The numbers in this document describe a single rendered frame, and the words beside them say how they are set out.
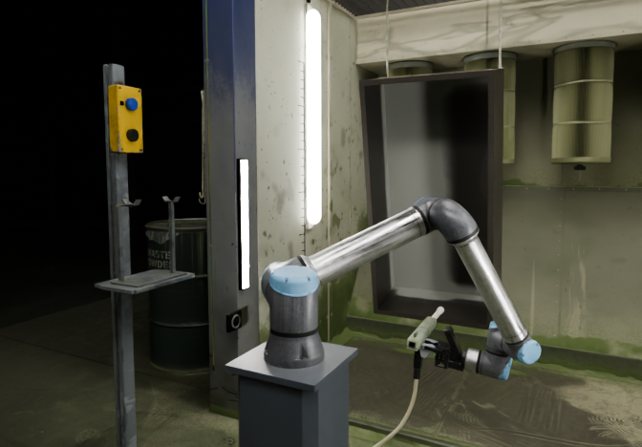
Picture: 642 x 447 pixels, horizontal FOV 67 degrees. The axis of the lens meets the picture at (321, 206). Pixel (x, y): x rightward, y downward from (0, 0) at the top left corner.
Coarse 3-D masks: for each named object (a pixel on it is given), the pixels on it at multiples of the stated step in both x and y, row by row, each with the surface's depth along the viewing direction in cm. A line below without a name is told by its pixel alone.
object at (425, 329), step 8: (440, 312) 229; (424, 320) 213; (432, 320) 214; (424, 328) 205; (432, 328) 210; (416, 336) 194; (424, 336) 199; (408, 344) 192; (416, 344) 191; (416, 352) 202; (416, 360) 202; (416, 368) 203; (416, 376) 203
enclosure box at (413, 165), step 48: (384, 96) 258; (432, 96) 247; (480, 96) 237; (384, 144) 261; (432, 144) 254; (480, 144) 244; (384, 192) 264; (432, 192) 261; (480, 192) 250; (432, 240) 269; (480, 240) 257; (384, 288) 271; (432, 288) 277
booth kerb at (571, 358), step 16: (352, 320) 348; (368, 320) 342; (384, 336) 337; (400, 336) 331; (432, 336) 322; (464, 336) 312; (480, 336) 307; (544, 352) 291; (560, 352) 287; (576, 352) 283; (592, 352) 279; (576, 368) 283; (592, 368) 279; (608, 368) 276; (624, 368) 272; (640, 368) 269
